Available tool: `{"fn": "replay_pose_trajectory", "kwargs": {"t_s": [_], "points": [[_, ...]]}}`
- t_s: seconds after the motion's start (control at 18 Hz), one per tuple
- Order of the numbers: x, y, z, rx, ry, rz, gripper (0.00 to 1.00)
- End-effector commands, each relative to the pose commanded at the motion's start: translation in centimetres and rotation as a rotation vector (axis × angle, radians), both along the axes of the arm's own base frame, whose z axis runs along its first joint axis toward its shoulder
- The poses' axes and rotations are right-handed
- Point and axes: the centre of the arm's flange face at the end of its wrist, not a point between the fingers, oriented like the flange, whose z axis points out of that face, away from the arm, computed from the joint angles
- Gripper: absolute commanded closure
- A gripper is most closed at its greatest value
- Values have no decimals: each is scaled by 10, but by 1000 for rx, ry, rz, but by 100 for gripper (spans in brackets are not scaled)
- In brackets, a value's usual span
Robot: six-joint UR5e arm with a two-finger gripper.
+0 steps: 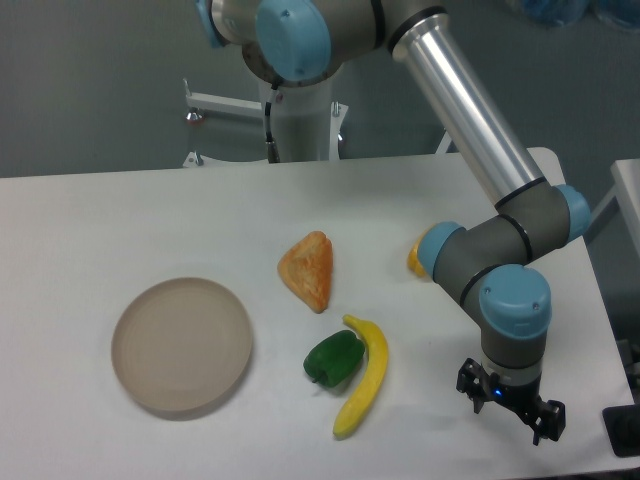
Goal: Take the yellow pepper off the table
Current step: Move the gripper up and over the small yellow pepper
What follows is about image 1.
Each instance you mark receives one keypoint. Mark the green bell pepper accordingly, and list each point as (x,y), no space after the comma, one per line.
(334,359)

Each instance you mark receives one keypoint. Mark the white side table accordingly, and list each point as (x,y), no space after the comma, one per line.
(623,198)

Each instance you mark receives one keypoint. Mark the yellow squash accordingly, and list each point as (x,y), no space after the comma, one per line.
(357,406)

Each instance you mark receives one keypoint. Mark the yellow pepper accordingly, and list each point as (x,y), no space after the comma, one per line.
(412,261)

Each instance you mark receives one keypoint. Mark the blue plastic bags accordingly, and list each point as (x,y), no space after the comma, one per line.
(623,15)

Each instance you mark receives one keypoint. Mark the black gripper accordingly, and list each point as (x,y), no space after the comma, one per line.
(516,390)

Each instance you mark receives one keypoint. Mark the orange triangular pastry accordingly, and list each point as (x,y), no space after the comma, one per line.
(306,270)

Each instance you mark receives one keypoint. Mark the black device at edge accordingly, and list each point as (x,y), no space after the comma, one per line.
(622,426)

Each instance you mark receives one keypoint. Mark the beige round plate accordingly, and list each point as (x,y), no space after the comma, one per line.
(180,349)

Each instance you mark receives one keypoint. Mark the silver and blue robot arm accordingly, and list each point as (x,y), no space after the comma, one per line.
(294,46)

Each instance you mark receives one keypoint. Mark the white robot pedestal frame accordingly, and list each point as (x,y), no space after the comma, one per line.
(301,123)

